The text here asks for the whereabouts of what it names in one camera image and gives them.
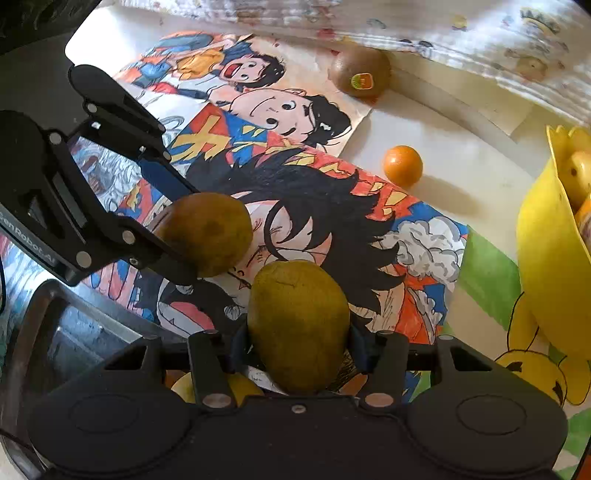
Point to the large yellow lemon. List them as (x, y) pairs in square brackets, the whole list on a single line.
[(244, 385)]

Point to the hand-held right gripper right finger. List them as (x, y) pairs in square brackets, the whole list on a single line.
[(379, 364)]

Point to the brown pear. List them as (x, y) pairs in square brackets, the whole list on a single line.
[(207, 235)]

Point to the yellow fruit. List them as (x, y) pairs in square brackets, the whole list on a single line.
[(577, 177)]

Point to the cartoon printed tablecloth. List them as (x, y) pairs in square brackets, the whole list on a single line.
[(332, 217)]

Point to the small orange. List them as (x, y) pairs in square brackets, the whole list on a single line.
[(403, 166)]

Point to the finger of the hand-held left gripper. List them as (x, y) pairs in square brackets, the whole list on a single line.
[(152, 251), (120, 110)]

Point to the green pear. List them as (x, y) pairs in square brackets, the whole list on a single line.
[(298, 325)]

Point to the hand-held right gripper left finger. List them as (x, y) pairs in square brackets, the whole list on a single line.
[(208, 364)]

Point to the brown kiwi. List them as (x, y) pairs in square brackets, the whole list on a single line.
[(360, 73)]

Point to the yellow plastic bowl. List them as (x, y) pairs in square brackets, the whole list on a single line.
[(545, 258)]

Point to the white cartoon printed cloth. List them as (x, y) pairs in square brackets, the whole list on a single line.
[(461, 41)]

